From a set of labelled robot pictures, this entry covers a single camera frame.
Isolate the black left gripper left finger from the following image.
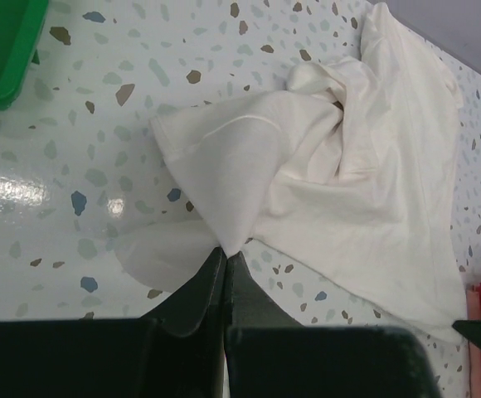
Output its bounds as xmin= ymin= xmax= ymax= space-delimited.
xmin=140 ymin=248 xmax=226 ymax=397

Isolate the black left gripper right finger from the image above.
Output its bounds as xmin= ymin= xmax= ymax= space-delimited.
xmin=225 ymin=253 xmax=306 ymax=397

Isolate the white printed t shirt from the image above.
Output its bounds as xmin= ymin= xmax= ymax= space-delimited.
xmin=114 ymin=3 xmax=466 ymax=344

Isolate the pink folded t shirt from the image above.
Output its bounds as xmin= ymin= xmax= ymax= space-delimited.
xmin=466 ymin=289 xmax=481 ymax=398

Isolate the green plastic tray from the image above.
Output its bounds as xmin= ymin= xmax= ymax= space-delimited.
xmin=0 ymin=0 xmax=49 ymax=110

